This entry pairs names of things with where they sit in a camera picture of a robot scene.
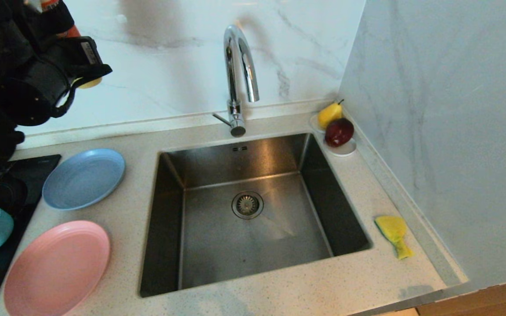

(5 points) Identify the blue plastic plate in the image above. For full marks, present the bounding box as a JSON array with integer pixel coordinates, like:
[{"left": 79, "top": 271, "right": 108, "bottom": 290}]
[{"left": 42, "top": 148, "right": 126, "bottom": 210}]

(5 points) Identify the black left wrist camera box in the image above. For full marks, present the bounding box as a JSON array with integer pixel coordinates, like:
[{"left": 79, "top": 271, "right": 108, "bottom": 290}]
[{"left": 47, "top": 36, "right": 113, "bottom": 88}]

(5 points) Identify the yellow pear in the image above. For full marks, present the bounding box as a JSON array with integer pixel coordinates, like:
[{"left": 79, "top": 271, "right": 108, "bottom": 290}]
[{"left": 318, "top": 100, "right": 344, "bottom": 130}]

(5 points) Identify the chrome gooseneck faucet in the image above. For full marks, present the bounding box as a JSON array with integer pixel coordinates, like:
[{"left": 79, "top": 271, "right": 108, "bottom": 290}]
[{"left": 212, "top": 25, "right": 260, "bottom": 138}]

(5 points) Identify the pink plastic plate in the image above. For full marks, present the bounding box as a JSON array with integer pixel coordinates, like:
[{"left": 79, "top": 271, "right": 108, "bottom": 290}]
[{"left": 4, "top": 220, "right": 111, "bottom": 316}]

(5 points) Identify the wooden cabinet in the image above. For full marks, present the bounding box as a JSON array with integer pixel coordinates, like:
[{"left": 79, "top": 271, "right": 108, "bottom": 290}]
[{"left": 416, "top": 273, "right": 506, "bottom": 316}]

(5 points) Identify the black induction cooktop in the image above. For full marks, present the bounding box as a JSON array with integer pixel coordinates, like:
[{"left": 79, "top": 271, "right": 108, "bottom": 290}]
[{"left": 0, "top": 154, "right": 61, "bottom": 316}]

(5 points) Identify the yellow green sponge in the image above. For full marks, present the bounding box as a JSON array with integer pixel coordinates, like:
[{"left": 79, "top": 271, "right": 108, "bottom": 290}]
[{"left": 374, "top": 215, "right": 414, "bottom": 260}]

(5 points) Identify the stainless steel sink basin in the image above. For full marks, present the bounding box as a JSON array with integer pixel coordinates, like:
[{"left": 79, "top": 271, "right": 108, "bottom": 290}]
[{"left": 139, "top": 133, "right": 373, "bottom": 298}]

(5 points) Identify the dark red apple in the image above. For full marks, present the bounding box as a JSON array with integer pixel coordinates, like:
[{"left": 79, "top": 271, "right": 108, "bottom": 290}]
[{"left": 325, "top": 118, "right": 354, "bottom": 148}]

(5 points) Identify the small white saucer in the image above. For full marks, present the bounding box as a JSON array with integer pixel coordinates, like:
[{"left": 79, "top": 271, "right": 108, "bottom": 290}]
[
  {"left": 323, "top": 138, "right": 357, "bottom": 158},
  {"left": 309, "top": 114, "right": 326, "bottom": 134}
]

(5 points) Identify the yellow-capped orange dish soap bottle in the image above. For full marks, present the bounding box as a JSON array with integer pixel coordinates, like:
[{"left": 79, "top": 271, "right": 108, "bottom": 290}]
[{"left": 29, "top": 0, "right": 103, "bottom": 90}]

